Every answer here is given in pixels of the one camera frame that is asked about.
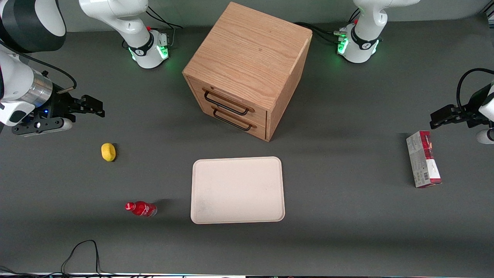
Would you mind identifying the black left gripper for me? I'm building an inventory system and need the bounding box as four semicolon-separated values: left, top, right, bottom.
430;83;493;130

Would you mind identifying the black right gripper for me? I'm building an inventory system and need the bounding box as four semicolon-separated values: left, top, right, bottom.
37;90;105;119

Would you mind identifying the red coke bottle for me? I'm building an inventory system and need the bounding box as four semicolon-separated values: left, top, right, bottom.
125;201;158;217

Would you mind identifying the cream plastic tray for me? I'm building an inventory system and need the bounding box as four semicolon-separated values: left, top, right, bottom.
191;156;286;224

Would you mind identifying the yellow lemon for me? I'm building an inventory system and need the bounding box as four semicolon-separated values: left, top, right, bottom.
101;143;117;162

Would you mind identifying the red and grey carton box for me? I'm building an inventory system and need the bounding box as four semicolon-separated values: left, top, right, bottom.
406;131;443;188

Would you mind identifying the oak wooden drawer cabinet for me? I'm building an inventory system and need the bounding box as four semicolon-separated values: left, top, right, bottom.
182;2;313;142

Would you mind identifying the black cable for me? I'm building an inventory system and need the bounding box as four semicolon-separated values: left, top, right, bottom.
0;240;155;278
456;68;494;113
146;5;184;51
294;22;348;45
0;42;77;93

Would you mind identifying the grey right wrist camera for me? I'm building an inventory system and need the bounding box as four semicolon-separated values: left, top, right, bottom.
12;117;74;137

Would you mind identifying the black metal drawer handle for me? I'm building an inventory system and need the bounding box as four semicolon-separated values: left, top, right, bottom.
203;90;250;116
213;109;252;131

